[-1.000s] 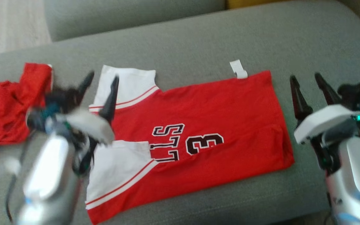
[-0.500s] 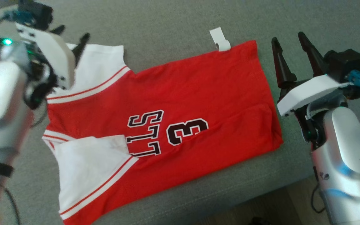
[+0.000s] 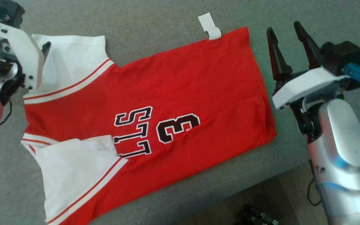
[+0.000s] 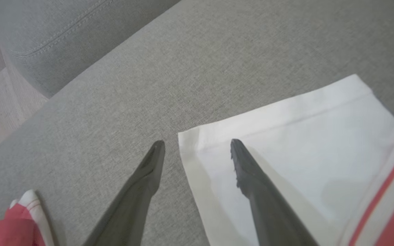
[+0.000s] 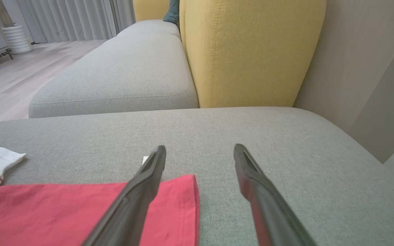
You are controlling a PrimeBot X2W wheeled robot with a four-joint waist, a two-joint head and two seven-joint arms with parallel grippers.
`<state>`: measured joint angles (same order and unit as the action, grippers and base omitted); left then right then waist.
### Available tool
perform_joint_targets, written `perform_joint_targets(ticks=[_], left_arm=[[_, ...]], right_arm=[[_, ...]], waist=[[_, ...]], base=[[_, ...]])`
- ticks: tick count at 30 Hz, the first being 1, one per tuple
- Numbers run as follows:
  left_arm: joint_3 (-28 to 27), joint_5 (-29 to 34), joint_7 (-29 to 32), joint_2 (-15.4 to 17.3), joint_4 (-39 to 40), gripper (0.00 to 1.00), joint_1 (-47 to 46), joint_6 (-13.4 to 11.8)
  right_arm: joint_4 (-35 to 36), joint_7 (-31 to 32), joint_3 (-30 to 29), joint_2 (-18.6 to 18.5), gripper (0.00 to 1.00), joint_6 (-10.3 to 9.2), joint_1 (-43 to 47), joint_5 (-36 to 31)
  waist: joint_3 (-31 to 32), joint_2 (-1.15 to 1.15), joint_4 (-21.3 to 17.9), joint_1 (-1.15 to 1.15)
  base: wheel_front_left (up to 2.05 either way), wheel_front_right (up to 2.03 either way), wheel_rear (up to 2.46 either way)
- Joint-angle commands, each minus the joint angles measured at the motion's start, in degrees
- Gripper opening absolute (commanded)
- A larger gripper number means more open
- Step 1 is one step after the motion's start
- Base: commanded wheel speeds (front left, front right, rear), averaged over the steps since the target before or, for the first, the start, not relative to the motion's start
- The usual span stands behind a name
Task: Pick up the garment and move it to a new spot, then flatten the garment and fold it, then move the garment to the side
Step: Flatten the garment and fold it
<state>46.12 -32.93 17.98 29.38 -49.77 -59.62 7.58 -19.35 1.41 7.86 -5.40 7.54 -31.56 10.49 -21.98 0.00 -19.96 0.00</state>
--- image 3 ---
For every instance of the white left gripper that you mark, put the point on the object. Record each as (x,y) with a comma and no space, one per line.
(27,56)

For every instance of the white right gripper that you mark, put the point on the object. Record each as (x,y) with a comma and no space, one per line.
(308,84)

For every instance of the red jersey white sleeves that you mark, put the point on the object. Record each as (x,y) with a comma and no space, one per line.
(183,78)

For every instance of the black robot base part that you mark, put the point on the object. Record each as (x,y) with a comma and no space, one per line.
(255,217)

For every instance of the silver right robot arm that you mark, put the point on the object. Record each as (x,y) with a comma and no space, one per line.
(345,150)

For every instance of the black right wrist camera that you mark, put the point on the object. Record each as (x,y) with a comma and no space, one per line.
(342,54)

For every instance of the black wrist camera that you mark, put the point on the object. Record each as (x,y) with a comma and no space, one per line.
(12,12)
(342,54)

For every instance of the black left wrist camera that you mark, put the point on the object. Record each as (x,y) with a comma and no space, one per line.
(12,12)

